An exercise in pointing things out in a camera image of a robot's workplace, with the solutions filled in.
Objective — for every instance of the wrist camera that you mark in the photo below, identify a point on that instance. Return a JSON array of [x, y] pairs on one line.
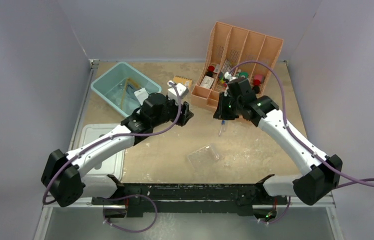
[[227, 77], [176, 90]]

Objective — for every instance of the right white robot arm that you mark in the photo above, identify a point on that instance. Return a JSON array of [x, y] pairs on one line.
[[319, 173]]

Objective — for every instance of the peach plastic desk organizer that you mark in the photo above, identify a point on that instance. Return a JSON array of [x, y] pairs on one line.
[[244, 52]]

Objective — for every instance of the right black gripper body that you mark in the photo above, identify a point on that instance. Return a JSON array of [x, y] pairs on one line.
[[228, 110]]

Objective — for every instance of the white zip pouch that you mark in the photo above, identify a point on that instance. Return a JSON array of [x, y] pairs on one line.
[[141, 95]]

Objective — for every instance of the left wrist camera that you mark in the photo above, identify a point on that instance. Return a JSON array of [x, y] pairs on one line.
[[176, 90]]

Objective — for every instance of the teal plastic bin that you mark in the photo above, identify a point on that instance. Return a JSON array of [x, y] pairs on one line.
[[110, 86]]

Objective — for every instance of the yellow spiral notepad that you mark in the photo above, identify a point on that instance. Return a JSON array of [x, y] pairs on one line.
[[187, 82]]

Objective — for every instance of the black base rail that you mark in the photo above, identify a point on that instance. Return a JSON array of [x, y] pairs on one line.
[[241, 199]]

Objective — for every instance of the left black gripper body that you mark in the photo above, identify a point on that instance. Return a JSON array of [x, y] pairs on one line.
[[170, 111]]

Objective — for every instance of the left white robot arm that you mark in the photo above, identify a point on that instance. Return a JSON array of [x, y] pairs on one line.
[[64, 171]]

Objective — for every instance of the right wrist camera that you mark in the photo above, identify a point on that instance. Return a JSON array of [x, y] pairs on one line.
[[227, 77]]

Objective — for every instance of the clear plastic well plate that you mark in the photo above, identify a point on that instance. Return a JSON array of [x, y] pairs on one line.
[[204, 157]]

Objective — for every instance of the amber rubber tube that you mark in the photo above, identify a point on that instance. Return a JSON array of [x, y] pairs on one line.
[[129, 92]]

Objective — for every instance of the blue-capped test tube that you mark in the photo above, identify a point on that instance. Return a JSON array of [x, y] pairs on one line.
[[222, 128]]

